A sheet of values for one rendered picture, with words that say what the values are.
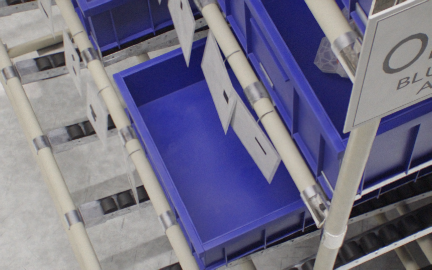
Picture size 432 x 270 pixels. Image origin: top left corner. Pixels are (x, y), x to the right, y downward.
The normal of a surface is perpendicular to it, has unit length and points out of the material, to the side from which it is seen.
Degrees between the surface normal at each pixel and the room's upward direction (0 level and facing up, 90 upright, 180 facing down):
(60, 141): 11
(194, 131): 3
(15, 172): 0
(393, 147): 90
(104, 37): 90
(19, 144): 0
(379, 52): 90
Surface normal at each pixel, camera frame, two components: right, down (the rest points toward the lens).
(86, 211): 0.19, -0.54
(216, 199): -0.03, -0.46
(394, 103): 0.42, 0.80
